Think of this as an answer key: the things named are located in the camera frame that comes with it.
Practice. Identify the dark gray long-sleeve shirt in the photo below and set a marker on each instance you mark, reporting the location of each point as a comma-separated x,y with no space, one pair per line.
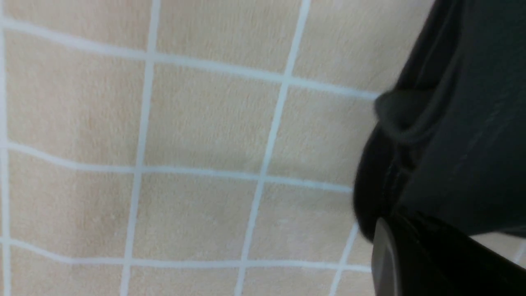
450,138

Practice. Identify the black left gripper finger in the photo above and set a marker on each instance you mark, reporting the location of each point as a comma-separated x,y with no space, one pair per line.
422,256

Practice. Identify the beige checkered tablecloth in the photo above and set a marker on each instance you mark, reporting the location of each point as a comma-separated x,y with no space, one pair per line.
190,147

